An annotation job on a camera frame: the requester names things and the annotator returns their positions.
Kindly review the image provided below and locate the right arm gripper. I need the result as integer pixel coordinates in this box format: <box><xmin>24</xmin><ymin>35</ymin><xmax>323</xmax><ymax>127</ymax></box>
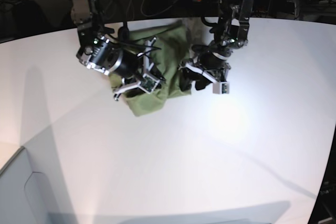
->
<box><xmin>76</xmin><ymin>37</ymin><xmax>166</xmax><ymax>101</ymax></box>

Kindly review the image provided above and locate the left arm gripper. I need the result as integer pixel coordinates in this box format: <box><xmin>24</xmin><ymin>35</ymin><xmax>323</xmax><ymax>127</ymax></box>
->
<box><xmin>178</xmin><ymin>49</ymin><xmax>230</xmax><ymax>94</ymax></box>

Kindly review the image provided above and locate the green T-shirt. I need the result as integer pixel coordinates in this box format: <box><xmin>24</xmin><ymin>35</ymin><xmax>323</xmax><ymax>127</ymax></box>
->
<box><xmin>121</xmin><ymin>20</ymin><xmax>191</xmax><ymax>117</ymax></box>

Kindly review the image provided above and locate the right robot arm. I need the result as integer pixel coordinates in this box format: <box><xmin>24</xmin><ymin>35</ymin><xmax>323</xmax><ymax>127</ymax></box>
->
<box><xmin>71</xmin><ymin>0</ymin><xmax>165</xmax><ymax>100</ymax></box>

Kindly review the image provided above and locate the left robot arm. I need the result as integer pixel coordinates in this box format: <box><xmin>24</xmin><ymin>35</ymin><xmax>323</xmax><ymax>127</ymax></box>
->
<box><xmin>178</xmin><ymin>0</ymin><xmax>254</xmax><ymax>94</ymax></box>

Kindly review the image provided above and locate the grey cable loop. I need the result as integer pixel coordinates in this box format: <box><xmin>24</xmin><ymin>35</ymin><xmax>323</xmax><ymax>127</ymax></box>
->
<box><xmin>104</xmin><ymin>0</ymin><xmax>179</xmax><ymax>22</ymax></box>

